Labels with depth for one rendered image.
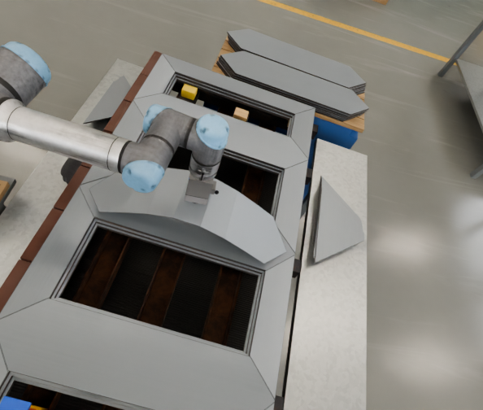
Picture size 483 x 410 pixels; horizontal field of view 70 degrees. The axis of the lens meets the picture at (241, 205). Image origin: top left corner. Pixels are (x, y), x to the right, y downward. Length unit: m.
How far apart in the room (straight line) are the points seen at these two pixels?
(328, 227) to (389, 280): 1.16
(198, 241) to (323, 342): 0.52
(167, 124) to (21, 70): 0.36
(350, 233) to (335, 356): 0.46
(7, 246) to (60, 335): 0.43
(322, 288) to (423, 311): 1.31
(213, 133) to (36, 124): 0.36
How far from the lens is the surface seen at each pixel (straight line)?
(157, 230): 1.13
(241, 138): 1.42
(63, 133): 0.82
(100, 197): 1.16
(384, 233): 2.64
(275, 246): 1.16
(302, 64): 1.94
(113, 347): 1.02
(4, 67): 0.97
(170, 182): 1.08
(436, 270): 2.75
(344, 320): 1.31
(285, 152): 1.44
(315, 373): 1.22
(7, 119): 0.88
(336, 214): 1.44
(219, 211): 1.04
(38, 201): 1.42
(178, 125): 0.82
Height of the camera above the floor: 1.85
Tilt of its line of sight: 55 degrees down
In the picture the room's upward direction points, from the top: 25 degrees clockwise
